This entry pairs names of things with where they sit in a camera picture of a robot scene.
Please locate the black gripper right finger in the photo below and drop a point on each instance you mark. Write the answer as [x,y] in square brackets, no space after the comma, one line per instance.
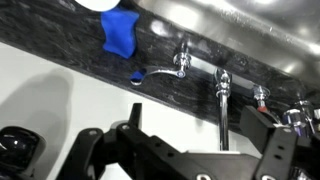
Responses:
[282,149]

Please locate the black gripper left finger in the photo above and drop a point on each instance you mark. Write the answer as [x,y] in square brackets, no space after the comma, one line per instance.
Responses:
[144,157]

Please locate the chrome gooseneck faucet spout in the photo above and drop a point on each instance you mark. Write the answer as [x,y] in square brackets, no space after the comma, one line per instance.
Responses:
[223,86]

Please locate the chrome side sprayer faucet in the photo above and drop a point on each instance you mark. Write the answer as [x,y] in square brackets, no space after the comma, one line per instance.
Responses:
[300,117]

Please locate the stainless steel sink basin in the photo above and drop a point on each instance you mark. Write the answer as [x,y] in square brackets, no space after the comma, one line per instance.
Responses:
[284,34]

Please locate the blue sponge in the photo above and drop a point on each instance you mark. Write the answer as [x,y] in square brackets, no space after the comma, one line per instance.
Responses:
[118,25]

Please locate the white ceramic bowl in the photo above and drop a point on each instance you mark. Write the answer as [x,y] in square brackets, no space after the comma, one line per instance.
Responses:
[98,5]

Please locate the red-tipped left faucet handle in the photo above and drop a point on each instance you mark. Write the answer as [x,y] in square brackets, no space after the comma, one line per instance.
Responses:
[261,94]

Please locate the blue-tipped right faucet handle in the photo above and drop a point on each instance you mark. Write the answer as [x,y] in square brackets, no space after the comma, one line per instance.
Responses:
[181,60]

